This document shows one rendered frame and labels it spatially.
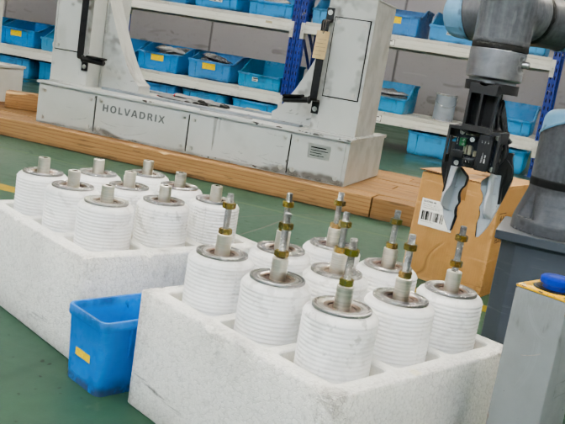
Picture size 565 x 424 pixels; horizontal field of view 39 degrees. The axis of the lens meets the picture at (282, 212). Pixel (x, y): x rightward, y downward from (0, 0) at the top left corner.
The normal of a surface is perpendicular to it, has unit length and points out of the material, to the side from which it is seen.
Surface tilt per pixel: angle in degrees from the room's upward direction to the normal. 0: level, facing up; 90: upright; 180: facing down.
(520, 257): 90
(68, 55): 90
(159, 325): 90
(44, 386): 0
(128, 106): 90
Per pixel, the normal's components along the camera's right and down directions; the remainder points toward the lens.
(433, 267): -0.59, 0.04
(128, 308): 0.69, 0.22
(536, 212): -0.63, -0.27
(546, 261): -0.36, 0.13
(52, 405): 0.16, -0.97
